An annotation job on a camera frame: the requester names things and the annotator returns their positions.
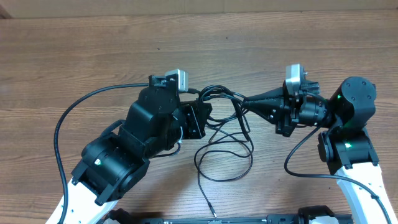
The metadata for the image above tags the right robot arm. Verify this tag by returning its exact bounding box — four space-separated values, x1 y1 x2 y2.
243 77 397 223

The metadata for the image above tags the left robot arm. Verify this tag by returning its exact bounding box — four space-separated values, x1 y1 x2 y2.
48 86 212 223

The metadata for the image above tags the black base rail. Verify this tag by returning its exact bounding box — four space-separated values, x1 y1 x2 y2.
96 205 352 224

